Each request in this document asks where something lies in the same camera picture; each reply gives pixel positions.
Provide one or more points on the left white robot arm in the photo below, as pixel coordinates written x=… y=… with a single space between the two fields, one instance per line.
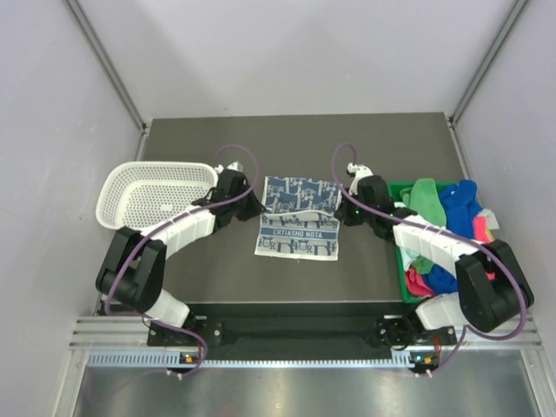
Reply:
x=133 y=269

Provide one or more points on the pink red towel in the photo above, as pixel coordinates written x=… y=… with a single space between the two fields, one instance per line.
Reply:
x=417 y=282

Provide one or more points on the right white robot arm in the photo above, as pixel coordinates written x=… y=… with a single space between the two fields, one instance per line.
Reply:
x=491 y=285

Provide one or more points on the slotted grey cable duct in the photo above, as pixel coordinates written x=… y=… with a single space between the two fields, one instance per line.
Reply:
x=179 y=360

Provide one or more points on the aluminium frame rail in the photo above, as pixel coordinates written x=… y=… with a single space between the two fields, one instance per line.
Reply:
x=132 y=332

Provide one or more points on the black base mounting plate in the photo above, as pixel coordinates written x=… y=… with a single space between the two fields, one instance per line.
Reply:
x=311 y=330

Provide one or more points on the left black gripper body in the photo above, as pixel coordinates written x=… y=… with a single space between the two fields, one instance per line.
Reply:
x=245 y=208

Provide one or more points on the white mint towel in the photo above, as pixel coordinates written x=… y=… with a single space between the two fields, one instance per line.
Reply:
x=408 y=257

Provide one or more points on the green plastic bin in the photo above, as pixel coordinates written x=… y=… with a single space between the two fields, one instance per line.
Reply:
x=394 y=190

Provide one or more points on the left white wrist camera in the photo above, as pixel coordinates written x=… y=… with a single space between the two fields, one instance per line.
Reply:
x=236 y=166

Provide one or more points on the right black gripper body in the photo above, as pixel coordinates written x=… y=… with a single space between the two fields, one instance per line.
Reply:
x=351 y=216

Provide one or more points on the white perforated plastic basket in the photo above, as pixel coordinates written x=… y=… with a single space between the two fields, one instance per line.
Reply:
x=142 y=194

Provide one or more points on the blue white patterned towel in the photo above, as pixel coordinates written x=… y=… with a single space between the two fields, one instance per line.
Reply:
x=298 y=221

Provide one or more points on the green microfiber towel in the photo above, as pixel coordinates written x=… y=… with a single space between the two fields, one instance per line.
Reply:
x=423 y=197

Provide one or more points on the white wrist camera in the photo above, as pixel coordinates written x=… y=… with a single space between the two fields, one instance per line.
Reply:
x=236 y=166
x=357 y=172

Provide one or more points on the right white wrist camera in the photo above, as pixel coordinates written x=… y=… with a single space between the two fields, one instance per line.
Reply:
x=357 y=172

